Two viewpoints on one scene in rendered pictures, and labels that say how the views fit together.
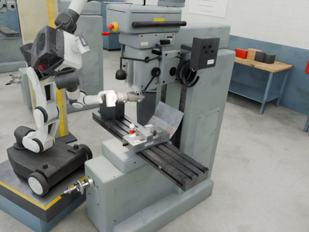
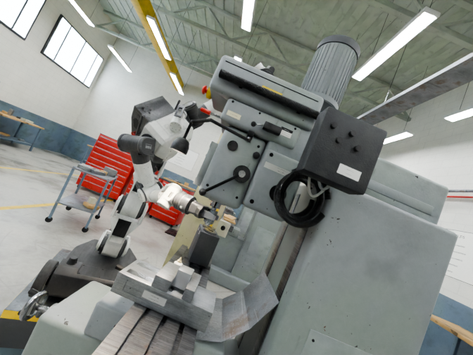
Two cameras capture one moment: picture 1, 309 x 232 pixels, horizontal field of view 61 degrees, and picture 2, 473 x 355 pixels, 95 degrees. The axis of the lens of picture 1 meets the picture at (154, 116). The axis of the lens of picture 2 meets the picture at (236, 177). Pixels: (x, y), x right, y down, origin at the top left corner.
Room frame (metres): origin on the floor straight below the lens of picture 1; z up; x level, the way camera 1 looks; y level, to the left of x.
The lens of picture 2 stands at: (1.16, -0.55, 1.37)
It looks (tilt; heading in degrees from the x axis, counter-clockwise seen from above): 4 degrees up; 41
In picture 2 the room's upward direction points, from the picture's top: 23 degrees clockwise
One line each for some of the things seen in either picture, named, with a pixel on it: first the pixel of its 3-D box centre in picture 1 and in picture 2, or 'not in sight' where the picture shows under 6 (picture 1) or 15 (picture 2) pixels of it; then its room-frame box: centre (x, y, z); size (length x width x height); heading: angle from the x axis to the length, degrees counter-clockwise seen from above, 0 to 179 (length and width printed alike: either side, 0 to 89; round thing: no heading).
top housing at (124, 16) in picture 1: (145, 18); (262, 103); (1.90, 0.12, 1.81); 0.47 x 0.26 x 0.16; 132
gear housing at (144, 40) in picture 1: (147, 37); (257, 131); (1.91, 0.10, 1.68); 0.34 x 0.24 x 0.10; 132
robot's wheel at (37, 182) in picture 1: (37, 184); (44, 277); (1.64, 0.91, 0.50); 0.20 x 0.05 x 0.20; 63
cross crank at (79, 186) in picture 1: (83, 185); (42, 308); (1.55, 0.50, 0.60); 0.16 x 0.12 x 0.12; 132
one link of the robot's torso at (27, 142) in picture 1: (39, 141); (114, 244); (2.00, 1.03, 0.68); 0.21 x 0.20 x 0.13; 63
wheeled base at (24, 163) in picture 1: (42, 150); (108, 256); (1.99, 1.00, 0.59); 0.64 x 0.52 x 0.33; 63
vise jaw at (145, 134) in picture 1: (144, 133); (167, 275); (1.74, 0.07, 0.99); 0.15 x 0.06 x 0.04; 40
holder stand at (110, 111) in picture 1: (111, 104); (203, 243); (2.22, 0.40, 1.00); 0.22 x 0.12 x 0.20; 52
